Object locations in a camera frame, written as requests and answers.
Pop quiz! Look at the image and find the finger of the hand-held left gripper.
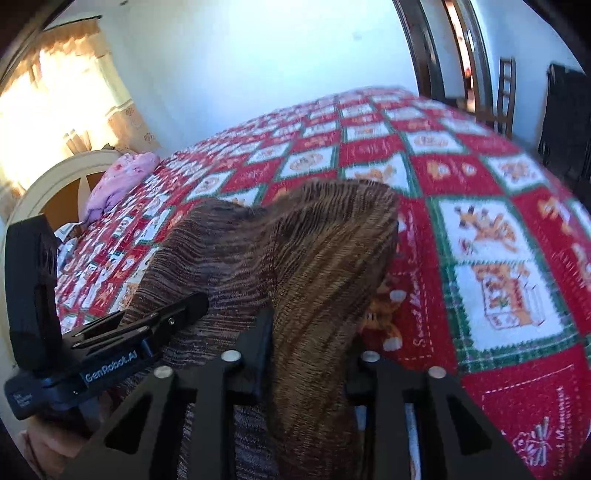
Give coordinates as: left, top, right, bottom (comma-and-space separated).
62, 292, 211, 356

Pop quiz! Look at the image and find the red printed blanket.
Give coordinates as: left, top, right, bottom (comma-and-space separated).
53, 85, 591, 480

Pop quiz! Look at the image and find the dark wooden door frame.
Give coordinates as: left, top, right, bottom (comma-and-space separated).
392, 0, 496, 112

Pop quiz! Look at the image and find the wooden chair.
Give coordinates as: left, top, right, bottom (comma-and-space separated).
478, 58, 519, 138

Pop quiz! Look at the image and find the pink quilt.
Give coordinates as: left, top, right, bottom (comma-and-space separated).
85, 152, 161, 223

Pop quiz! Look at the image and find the brown knitted sweater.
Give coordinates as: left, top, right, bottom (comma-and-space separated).
104, 180, 400, 480

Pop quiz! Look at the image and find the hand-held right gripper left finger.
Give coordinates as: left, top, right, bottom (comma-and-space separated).
60, 305, 276, 480

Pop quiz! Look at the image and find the yellow floral curtain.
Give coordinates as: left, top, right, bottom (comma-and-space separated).
0, 18, 162, 199

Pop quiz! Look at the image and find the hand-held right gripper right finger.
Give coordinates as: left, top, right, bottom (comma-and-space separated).
346, 351, 532, 480

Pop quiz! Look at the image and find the black hanging garment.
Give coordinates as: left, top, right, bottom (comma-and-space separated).
537, 64, 591, 185

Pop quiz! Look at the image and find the dotted patterned pillow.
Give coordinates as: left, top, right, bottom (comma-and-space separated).
54, 222, 88, 259

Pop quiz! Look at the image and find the person's left hand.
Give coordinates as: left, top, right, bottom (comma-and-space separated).
18, 399, 107, 480

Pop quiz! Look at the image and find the cream wooden headboard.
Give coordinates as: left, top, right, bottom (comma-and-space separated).
0, 148, 124, 259

